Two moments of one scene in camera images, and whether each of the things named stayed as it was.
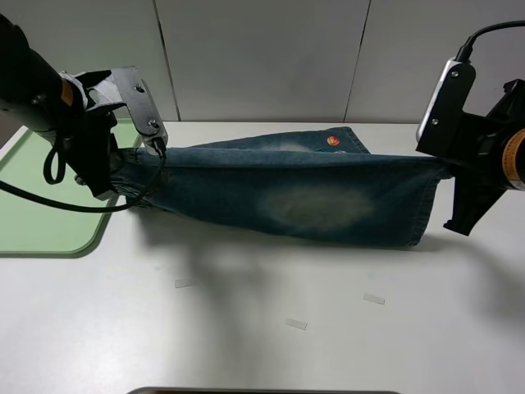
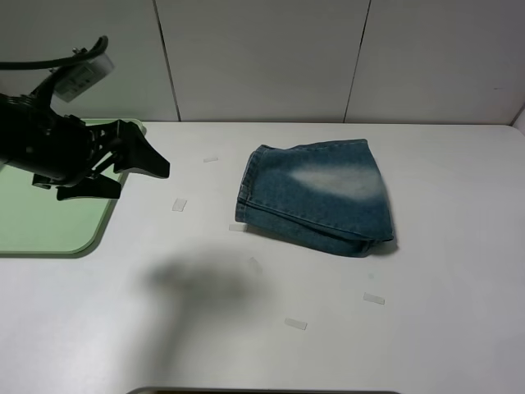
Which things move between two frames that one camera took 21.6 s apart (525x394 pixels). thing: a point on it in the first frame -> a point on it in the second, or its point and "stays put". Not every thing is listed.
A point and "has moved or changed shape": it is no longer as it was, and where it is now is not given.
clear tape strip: x=369 y=296 stays put
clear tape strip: x=296 y=323 stays put
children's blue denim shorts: x=324 y=184 has moved or changed shape
